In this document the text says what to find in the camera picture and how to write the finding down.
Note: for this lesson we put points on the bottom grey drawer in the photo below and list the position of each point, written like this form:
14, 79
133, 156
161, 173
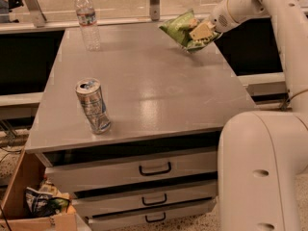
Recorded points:
152, 215

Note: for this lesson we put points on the top grey drawer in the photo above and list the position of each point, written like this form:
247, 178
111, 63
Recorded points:
131, 170

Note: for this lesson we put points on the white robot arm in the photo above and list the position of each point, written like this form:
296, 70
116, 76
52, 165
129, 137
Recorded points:
260, 153

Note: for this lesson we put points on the cardboard box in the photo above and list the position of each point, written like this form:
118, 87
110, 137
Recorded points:
15, 213

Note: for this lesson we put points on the green jalapeno chip bag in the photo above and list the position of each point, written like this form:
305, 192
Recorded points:
178, 29

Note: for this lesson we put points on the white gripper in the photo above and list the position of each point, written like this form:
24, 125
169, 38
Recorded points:
218, 19

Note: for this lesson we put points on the crushed silver redbull can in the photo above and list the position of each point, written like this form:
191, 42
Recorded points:
91, 100

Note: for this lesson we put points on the grey drawer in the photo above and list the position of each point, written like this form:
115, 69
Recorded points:
140, 199
152, 215
131, 170

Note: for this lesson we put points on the crumpled snack bags in box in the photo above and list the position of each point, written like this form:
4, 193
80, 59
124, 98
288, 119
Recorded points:
46, 201

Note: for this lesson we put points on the metal glass railing frame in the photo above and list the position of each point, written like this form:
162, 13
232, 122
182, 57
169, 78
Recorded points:
36, 15

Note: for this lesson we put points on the clear plastic water bottle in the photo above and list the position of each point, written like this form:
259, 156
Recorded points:
88, 24

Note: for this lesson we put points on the grey drawer cabinet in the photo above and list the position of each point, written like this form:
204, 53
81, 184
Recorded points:
158, 99

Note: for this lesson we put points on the middle grey drawer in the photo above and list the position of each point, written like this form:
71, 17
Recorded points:
140, 199

